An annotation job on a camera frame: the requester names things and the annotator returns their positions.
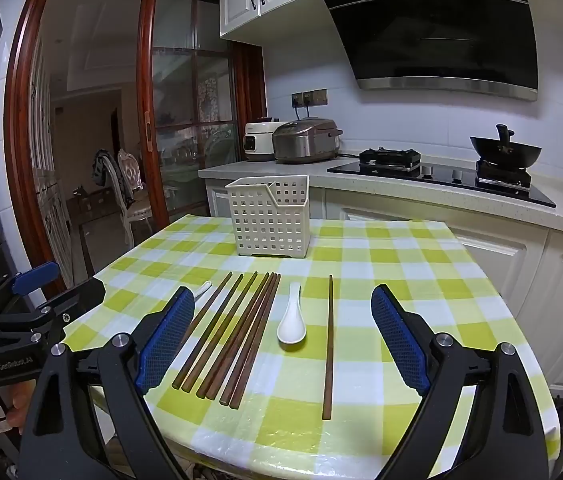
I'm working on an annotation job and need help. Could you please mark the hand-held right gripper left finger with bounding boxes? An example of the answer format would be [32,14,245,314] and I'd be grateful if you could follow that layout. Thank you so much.
[19,286,196,480]

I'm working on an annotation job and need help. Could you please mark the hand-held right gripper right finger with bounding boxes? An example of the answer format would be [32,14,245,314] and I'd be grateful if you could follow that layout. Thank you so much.
[370,284,549,480]

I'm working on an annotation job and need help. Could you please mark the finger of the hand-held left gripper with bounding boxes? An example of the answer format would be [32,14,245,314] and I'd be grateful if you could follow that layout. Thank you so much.
[36,277,107,333]
[0,261,61,313]

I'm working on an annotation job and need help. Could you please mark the row of wooden chopsticks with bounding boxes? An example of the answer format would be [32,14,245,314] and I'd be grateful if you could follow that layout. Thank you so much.
[172,271,282,409]

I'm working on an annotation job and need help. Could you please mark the brown wooden chopstick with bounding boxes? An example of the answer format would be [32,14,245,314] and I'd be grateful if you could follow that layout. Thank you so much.
[322,274,335,421]

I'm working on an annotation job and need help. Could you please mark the white perforated utensil basket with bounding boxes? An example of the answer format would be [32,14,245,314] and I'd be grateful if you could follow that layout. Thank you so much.
[225,176,311,259]

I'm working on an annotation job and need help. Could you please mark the small white ceramic spoon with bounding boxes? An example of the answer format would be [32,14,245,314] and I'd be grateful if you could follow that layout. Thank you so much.
[192,280,213,306]

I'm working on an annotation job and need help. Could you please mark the green checked tablecloth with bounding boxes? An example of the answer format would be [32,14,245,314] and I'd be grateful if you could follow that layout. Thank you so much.
[64,214,561,480]

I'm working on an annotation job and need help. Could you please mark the large white ceramic spoon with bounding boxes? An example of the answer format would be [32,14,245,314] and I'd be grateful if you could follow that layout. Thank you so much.
[276,281,308,347]

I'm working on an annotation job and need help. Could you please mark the dark striped cloth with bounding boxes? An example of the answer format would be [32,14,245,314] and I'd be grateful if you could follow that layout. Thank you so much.
[90,149,122,188]

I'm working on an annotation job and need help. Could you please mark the white carved chair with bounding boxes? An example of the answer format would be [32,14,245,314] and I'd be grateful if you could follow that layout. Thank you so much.
[116,149,155,248]

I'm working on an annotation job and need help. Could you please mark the black glass cooktop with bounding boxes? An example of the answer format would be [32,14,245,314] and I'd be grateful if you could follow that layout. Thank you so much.
[326,157,557,209]

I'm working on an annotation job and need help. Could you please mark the black burner grate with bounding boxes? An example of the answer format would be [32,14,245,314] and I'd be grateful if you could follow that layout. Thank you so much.
[359,147,422,171]
[476,160,532,191]

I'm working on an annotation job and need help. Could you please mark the black wok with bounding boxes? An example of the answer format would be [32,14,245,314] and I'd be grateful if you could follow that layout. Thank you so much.
[470,124,543,168]

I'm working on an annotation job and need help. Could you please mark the white electric cooker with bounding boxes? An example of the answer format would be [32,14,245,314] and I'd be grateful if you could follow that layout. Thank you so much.
[244,117,287,162]

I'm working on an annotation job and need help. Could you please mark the wooden glass sliding door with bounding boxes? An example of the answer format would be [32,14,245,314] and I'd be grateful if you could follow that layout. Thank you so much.
[136,0,267,233]

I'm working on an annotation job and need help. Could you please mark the silver rice cooker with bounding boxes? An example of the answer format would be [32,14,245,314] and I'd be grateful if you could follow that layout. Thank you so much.
[272,117,343,164]

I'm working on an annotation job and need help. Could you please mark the black range hood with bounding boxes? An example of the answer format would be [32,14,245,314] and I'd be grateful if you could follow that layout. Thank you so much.
[311,0,539,102]

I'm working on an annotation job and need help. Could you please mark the red wooden door frame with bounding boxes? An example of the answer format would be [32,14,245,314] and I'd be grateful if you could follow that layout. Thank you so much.
[4,0,222,286]

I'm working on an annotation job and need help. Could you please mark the wall socket panel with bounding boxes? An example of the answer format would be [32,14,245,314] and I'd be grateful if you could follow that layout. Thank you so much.
[291,88,329,107]

